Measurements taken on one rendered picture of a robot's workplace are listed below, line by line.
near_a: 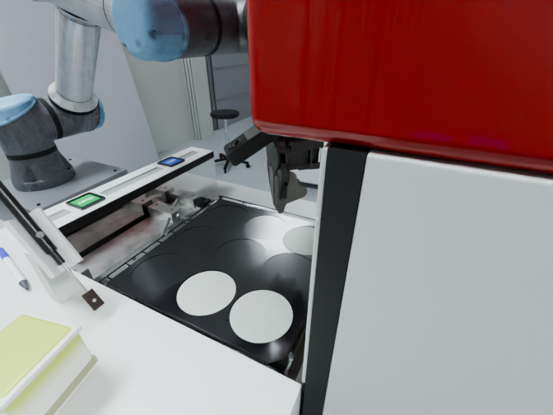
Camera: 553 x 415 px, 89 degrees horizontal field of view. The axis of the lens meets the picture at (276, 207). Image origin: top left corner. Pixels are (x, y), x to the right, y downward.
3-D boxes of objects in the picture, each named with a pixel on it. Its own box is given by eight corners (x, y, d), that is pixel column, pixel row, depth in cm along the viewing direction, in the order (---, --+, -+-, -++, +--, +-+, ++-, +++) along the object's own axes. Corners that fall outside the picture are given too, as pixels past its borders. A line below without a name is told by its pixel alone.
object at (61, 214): (218, 188, 99) (213, 150, 92) (53, 300, 57) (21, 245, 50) (197, 183, 103) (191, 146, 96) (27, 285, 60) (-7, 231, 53)
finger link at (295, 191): (308, 216, 54) (311, 172, 49) (278, 221, 52) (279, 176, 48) (302, 208, 56) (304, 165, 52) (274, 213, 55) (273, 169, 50)
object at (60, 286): (101, 296, 39) (64, 215, 32) (73, 317, 36) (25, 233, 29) (73, 282, 42) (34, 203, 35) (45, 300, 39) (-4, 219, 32)
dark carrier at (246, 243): (346, 233, 64) (346, 230, 64) (280, 370, 37) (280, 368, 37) (220, 200, 77) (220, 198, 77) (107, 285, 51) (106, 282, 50)
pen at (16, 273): (30, 284, 40) (2, 245, 47) (21, 288, 39) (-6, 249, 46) (33, 289, 40) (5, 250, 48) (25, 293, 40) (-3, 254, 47)
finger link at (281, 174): (290, 201, 49) (290, 153, 45) (281, 202, 49) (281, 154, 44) (281, 189, 53) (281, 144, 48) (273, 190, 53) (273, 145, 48)
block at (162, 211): (183, 216, 72) (180, 207, 71) (173, 223, 70) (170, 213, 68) (160, 209, 75) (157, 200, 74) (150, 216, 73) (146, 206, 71)
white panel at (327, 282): (393, 190, 98) (424, 61, 78) (313, 459, 35) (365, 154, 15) (384, 188, 99) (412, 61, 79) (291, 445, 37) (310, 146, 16)
